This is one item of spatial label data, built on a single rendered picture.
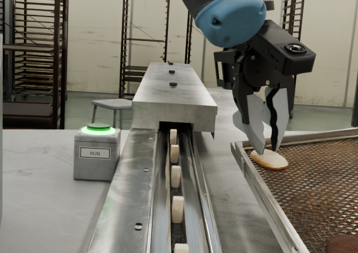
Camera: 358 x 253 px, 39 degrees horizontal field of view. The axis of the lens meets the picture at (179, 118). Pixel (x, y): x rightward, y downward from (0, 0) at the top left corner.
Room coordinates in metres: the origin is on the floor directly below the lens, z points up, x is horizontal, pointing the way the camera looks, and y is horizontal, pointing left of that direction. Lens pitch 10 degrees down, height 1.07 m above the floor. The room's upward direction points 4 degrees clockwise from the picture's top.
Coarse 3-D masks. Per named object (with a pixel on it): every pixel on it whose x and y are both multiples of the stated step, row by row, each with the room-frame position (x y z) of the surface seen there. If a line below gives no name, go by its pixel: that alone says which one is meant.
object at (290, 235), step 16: (352, 128) 0.80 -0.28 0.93; (288, 144) 0.79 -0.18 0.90; (304, 144) 0.78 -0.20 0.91; (320, 144) 0.77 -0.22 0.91; (336, 144) 0.76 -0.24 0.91; (352, 144) 0.75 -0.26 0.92; (288, 160) 0.70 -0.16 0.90; (304, 160) 0.69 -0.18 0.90; (320, 160) 0.69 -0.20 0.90; (336, 160) 0.68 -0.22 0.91; (256, 176) 0.60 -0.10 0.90; (336, 176) 0.61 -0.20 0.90; (352, 176) 0.61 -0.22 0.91; (320, 192) 0.56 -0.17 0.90; (336, 192) 0.56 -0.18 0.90; (352, 192) 0.55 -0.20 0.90; (272, 208) 0.50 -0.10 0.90; (304, 208) 0.52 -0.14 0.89; (320, 208) 0.51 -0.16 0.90; (336, 208) 0.50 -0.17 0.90; (352, 208) 0.50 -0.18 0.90; (288, 224) 0.47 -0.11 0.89; (304, 224) 0.47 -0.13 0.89; (288, 240) 0.43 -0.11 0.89; (304, 240) 0.44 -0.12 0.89; (320, 240) 0.43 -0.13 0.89
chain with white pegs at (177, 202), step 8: (176, 152) 0.87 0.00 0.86; (176, 160) 0.87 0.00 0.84; (176, 168) 0.73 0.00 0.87; (176, 176) 0.73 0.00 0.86; (176, 184) 0.73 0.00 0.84; (176, 192) 0.71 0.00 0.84; (176, 200) 0.59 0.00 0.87; (176, 208) 0.59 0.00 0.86; (176, 216) 0.59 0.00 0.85; (176, 224) 0.58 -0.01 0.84; (176, 232) 0.56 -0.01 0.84; (176, 240) 0.53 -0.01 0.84; (176, 248) 0.45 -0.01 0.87; (184, 248) 0.45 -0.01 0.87
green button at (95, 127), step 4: (88, 124) 0.83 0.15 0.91; (92, 124) 0.83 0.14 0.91; (96, 124) 0.84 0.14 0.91; (100, 124) 0.84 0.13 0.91; (104, 124) 0.84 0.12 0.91; (88, 128) 0.82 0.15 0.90; (92, 128) 0.81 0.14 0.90; (96, 128) 0.81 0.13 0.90; (100, 128) 0.81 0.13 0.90; (104, 128) 0.81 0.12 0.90; (108, 128) 0.82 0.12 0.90
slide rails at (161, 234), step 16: (160, 128) 1.12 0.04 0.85; (176, 128) 1.13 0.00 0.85; (160, 144) 0.96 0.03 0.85; (160, 160) 0.84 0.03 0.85; (160, 176) 0.74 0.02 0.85; (192, 176) 0.75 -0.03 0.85; (160, 192) 0.67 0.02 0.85; (192, 192) 0.68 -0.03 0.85; (160, 208) 0.61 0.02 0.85; (192, 208) 0.61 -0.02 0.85; (160, 224) 0.55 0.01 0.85; (192, 224) 0.56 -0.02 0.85; (160, 240) 0.51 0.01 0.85; (192, 240) 0.51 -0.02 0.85
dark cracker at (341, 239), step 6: (342, 234) 0.43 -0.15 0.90; (330, 240) 0.42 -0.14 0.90; (336, 240) 0.41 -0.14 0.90; (342, 240) 0.41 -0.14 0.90; (348, 240) 0.41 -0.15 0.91; (354, 240) 0.41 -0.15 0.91; (330, 246) 0.40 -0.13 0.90; (336, 246) 0.40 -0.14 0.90; (342, 246) 0.40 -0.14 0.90; (348, 246) 0.39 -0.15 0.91; (354, 246) 0.39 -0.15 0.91; (330, 252) 0.39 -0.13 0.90; (336, 252) 0.39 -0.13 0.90; (342, 252) 0.39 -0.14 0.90; (348, 252) 0.38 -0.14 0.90; (354, 252) 0.38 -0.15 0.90
